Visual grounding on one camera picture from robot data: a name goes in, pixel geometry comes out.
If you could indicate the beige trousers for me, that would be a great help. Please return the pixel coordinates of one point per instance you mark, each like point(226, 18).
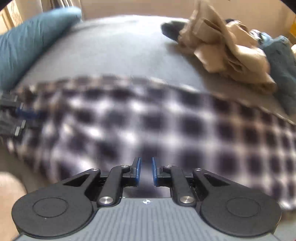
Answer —
point(226, 48)

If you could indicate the blue pillow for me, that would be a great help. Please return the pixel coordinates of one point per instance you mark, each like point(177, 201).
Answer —
point(23, 45)

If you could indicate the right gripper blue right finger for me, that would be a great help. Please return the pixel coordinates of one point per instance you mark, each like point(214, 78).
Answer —
point(174, 178)

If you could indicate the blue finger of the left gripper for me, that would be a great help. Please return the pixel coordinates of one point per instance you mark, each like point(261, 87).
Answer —
point(27, 114)

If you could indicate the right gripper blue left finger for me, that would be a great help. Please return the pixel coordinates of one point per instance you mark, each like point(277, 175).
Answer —
point(118, 178)

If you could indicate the blue denim jeans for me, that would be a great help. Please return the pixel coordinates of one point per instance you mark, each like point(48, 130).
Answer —
point(282, 67)

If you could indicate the dark plaid shirt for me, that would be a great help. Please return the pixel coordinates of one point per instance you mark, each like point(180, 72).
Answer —
point(106, 121)

